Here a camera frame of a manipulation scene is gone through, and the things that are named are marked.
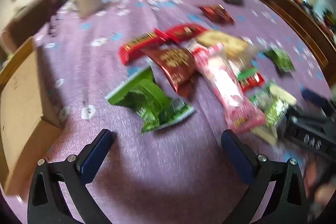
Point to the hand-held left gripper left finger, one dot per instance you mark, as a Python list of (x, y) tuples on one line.
[(97, 155)]

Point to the beige cracker packet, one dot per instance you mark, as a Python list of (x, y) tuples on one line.
[(225, 43)]

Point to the purple floral tablecloth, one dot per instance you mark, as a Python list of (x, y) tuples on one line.
[(157, 166)]

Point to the long pink snack packet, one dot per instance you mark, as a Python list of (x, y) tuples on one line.
[(225, 87)]

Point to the cardboard box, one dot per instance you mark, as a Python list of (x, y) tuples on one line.
[(23, 98)]

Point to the brown glossy nut packet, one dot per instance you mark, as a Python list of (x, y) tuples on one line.
[(216, 14)]

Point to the small red green packet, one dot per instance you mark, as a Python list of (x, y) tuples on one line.
[(249, 78)]

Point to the wooden glass display cabinet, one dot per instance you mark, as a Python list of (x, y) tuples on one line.
[(288, 16)]

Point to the white mug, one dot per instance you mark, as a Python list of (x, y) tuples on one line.
[(88, 2)]

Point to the light green white packet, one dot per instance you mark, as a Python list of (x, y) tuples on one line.
[(273, 106)]

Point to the red packet yellow bar label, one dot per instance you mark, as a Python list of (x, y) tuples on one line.
[(139, 48)]

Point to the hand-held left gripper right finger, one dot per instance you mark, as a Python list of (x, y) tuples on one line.
[(236, 155)]

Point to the dark red gold print packet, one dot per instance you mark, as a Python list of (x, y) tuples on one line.
[(176, 64)]

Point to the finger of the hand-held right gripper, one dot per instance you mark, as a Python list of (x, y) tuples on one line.
[(304, 114), (315, 99)]

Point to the red packet round green label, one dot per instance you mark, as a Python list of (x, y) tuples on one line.
[(183, 31)]

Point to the small dark green packet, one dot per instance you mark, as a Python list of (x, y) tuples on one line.
[(279, 60)]

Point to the person's right hand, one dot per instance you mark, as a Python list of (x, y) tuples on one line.
[(324, 192)]

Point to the brown armchair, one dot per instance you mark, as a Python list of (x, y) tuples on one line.
[(31, 14)]

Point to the large green snack packet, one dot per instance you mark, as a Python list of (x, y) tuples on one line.
[(149, 100)]

